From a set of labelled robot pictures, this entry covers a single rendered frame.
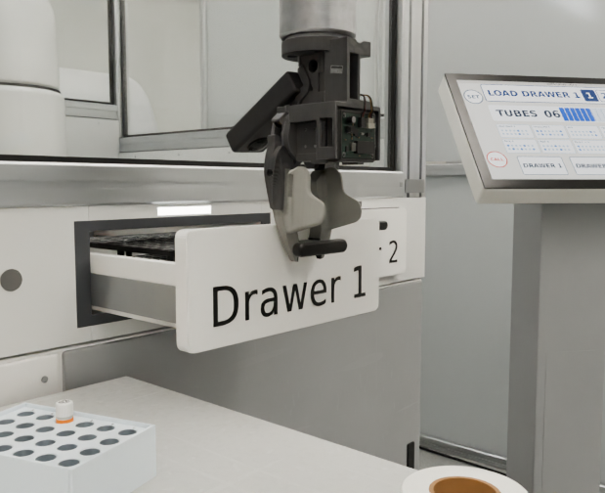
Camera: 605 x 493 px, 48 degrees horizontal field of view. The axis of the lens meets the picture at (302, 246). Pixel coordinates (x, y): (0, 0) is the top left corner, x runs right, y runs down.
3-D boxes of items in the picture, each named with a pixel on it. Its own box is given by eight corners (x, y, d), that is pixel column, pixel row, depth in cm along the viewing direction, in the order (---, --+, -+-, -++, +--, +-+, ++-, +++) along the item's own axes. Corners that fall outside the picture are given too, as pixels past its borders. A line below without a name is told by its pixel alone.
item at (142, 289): (359, 297, 81) (359, 246, 80) (190, 333, 62) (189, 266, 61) (155, 269, 107) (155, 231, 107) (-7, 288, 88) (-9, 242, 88)
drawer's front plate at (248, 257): (378, 309, 81) (379, 218, 80) (188, 355, 59) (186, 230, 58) (367, 308, 82) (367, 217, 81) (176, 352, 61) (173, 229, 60)
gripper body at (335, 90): (332, 166, 61) (333, 28, 60) (265, 167, 67) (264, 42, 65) (381, 167, 67) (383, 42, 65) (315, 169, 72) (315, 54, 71)
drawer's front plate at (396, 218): (406, 272, 115) (407, 207, 114) (291, 292, 94) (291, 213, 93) (397, 271, 117) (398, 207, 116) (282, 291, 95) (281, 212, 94)
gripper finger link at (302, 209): (311, 263, 62) (321, 163, 62) (265, 258, 66) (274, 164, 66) (332, 265, 64) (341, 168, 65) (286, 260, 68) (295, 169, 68)
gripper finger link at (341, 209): (354, 262, 67) (346, 168, 65) (309, 257, 71) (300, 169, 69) (372, 254, 69) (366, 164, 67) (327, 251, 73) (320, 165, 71)
